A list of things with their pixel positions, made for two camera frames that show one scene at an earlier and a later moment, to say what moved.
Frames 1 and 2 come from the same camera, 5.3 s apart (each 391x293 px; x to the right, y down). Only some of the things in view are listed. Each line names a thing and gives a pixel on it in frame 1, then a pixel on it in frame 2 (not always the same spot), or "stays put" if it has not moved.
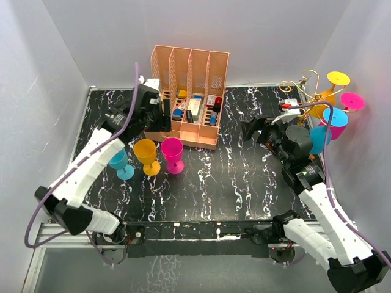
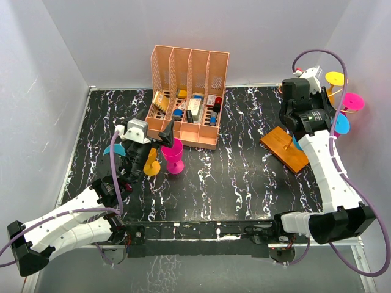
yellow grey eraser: (181, 93) stays put
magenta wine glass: (172, 150) stays put
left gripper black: (163, 122) to (166, 135)
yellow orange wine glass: (145, 151) stays put
